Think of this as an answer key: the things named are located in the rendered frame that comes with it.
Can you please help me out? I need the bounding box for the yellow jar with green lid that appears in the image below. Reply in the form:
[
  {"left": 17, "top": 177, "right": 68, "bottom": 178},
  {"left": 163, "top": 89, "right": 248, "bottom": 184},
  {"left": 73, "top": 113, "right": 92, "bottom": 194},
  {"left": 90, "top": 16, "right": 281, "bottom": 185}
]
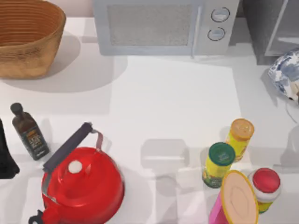
[{"left": 202, "top": 142, "right": 236, "bottom": 189}]

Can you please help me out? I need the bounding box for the pale microwave oven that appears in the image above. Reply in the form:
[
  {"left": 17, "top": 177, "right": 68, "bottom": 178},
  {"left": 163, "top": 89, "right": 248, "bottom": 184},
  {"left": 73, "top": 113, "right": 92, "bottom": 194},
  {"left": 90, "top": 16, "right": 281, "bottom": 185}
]
[{"left": 92, "top": 0, "right": 241, "bottom": 59}]

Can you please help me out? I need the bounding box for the yellow jar with orange lid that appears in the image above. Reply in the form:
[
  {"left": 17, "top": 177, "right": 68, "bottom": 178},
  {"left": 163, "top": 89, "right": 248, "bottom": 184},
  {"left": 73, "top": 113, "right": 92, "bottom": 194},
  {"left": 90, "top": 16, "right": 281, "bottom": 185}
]
[{"left": 225, "top": 118, "right": 255, "bottom": 163}]

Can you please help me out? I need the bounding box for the round microwave knob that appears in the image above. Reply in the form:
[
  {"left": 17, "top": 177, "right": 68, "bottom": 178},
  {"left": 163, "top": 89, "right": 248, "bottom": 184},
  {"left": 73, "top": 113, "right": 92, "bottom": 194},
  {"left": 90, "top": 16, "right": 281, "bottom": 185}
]
[
  {"left": 207, "top": 26, "right": 227, "bottom": 42},
  {"left": 211, "top": 6, "right": 231, "bottom": 22}
]

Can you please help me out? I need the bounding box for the dark brown bottle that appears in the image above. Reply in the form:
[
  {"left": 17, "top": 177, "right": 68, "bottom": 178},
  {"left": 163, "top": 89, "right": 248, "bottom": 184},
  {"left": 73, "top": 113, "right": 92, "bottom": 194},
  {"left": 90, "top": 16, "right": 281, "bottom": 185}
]
[{"left": 10, "top": 102, "right": 50, "bottom": 161}]

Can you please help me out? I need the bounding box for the pink can with beige lid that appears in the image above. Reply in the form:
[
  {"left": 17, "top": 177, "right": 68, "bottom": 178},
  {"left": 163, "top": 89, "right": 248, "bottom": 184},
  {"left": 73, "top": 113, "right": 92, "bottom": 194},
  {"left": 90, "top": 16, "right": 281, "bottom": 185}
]
[{"left": 208, "top": 169, "right": 259, "bottom": 224}]

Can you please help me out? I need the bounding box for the white jar with red lid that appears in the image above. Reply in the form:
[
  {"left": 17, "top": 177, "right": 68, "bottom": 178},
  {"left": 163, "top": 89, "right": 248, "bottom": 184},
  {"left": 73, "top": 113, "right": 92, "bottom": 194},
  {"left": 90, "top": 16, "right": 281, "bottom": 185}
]
[{"left": 247, "top": 168, "right": 282, "bottom": 214}]

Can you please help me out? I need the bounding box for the blue and white porcelain pot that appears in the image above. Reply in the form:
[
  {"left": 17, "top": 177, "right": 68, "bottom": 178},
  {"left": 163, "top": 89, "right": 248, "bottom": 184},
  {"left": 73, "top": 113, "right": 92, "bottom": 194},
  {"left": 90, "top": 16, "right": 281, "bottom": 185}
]
[{"left": 268, "top": 48, "right": 299, "bottom": 102}]

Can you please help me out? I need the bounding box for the woven brown basket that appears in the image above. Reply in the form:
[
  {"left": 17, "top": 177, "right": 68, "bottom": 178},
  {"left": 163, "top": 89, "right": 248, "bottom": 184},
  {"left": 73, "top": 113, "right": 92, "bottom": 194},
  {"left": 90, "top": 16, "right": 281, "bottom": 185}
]
[{"left": 0, "top": 0, "right": 67, "bottom": 80}]

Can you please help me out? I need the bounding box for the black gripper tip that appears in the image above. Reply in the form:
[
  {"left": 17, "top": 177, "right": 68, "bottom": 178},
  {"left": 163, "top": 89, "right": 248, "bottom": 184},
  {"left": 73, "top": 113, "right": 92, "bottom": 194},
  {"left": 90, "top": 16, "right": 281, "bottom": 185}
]
[{"left": 0, "top": 119, "right": 20, "bottom": 180}]

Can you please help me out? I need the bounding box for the microwave door handle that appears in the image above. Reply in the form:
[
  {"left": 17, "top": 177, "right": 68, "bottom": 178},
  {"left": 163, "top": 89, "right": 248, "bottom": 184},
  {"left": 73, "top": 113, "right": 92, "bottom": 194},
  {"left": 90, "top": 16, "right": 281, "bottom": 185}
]
[{"left": 191, "top": 6, "right": 202, "bottom": 59}]

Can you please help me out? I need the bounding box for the red kettle with black handle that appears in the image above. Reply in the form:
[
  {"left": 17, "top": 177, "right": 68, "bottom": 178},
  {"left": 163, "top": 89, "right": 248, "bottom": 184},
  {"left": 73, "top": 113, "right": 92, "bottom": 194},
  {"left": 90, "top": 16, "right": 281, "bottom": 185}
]
[{"left": 28, "top": 121, "right": 125, "bottom": 224}]

